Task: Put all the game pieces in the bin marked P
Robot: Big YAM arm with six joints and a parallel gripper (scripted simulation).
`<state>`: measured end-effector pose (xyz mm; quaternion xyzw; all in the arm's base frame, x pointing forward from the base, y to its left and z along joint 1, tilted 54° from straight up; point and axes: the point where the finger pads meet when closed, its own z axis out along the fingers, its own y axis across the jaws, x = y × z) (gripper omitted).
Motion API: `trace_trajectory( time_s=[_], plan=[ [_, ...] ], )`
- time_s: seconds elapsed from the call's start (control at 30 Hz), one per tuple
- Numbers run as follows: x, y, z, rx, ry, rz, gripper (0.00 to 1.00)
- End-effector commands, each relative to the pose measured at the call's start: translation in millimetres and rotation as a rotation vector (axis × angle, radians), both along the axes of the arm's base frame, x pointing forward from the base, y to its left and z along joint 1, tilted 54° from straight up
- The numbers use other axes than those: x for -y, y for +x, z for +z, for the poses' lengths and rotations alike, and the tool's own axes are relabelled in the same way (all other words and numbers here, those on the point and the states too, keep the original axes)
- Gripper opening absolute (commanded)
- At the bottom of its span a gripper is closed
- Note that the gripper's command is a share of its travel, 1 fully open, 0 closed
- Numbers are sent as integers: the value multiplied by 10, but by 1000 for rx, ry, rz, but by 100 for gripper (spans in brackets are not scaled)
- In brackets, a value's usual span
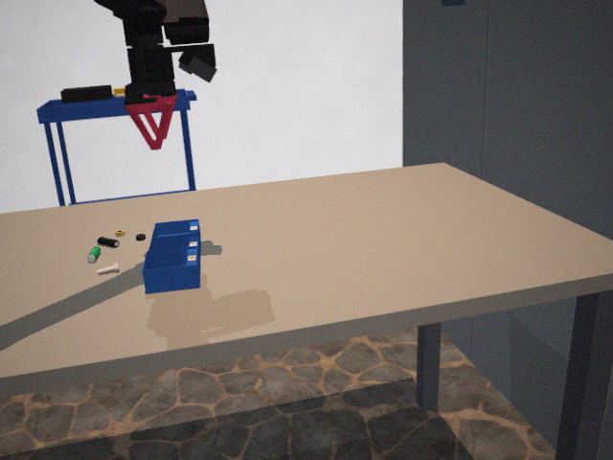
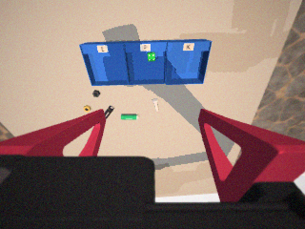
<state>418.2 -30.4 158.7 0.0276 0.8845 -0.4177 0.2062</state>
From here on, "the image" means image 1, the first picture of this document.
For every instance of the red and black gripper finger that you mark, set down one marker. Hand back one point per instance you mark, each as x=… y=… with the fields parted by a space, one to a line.
x=150 y=119
x=164 y=107

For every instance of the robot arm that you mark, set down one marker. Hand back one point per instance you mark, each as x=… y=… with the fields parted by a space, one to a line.
x=189 y=24

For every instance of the grey bolt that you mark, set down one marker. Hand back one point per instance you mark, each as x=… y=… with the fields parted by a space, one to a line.
x=108 y=269

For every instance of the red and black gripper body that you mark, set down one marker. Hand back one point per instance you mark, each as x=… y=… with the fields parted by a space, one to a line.
x=139 y=79

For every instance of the blue rack of three bins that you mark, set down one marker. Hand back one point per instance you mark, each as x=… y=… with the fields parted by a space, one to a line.
x=165 y=266

